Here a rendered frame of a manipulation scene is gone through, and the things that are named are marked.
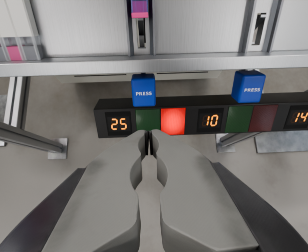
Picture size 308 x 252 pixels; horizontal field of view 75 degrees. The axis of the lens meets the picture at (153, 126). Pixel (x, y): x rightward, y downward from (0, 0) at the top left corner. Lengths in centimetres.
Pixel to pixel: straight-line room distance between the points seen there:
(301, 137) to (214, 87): 44
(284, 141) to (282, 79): 31
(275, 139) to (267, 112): 78
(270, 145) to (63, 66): 94
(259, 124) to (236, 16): 13
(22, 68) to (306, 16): 26
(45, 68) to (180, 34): 13
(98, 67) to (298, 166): 101
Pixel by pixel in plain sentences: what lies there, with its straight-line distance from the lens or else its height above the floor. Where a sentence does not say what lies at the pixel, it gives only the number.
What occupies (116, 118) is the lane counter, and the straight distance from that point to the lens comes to 24.
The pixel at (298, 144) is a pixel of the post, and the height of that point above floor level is 1.
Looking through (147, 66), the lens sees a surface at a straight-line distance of 19.
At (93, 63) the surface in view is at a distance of 19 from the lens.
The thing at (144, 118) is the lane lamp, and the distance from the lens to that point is 24.
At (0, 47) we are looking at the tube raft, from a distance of 23.
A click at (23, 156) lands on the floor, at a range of 106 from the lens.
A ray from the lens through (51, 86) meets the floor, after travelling 110.
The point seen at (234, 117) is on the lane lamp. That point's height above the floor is 66.
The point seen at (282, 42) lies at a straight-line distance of 25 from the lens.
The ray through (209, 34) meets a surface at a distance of 21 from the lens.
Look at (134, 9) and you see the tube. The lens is 19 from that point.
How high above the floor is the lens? 89
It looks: 76 degrees down
